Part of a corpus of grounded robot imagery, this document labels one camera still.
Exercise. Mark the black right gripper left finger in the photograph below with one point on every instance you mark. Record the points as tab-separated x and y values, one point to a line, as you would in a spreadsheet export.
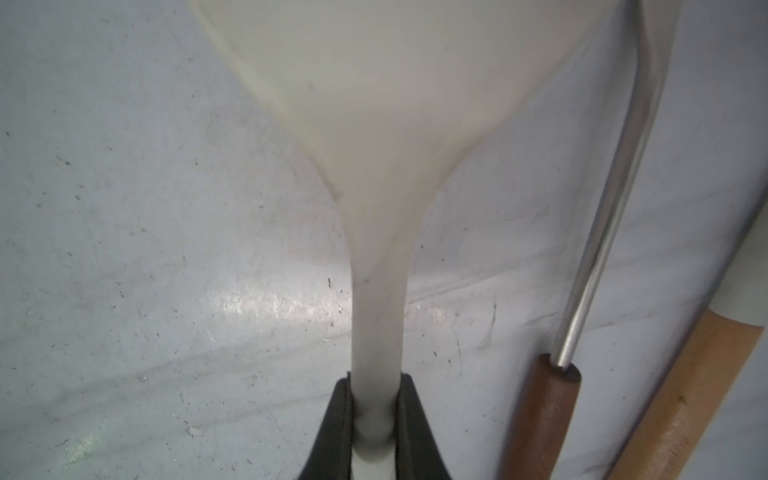
331	453

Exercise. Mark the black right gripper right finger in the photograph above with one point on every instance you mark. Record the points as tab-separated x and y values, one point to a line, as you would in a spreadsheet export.
417	453

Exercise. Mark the cream utensil dark wood handle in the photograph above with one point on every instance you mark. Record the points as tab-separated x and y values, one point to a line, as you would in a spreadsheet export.
545	407

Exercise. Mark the cream spatula light wood handle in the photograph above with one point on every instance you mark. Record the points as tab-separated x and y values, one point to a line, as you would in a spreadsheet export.
719	345

